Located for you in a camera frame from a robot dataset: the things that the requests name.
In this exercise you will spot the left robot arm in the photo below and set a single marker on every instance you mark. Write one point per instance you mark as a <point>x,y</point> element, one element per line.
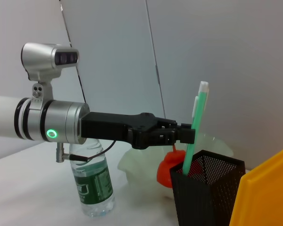
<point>56,120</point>

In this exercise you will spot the yellow plastic bin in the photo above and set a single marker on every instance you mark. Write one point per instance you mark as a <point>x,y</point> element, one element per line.
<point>266,193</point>

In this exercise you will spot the mint green utility knife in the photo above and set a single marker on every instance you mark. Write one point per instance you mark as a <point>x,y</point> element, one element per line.
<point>199,110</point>

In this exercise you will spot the black mesh pen holder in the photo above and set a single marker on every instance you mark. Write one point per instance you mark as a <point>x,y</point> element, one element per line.
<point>198,195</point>

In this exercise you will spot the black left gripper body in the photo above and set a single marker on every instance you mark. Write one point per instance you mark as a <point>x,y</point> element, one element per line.
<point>108,127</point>

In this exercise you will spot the translucent green fruit bowl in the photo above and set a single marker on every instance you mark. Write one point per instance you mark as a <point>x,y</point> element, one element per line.
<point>136,164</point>

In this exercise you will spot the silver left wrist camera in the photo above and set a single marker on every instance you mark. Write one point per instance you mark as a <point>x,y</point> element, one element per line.
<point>42,61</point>

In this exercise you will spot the clear water bottle green label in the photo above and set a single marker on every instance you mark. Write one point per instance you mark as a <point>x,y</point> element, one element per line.
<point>94,188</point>

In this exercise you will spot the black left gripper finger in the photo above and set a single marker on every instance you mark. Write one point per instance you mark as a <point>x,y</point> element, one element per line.
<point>177,136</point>
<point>172,124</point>

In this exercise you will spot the red-orange toy orange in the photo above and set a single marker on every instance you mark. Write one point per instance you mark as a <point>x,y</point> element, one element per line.
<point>166,171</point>

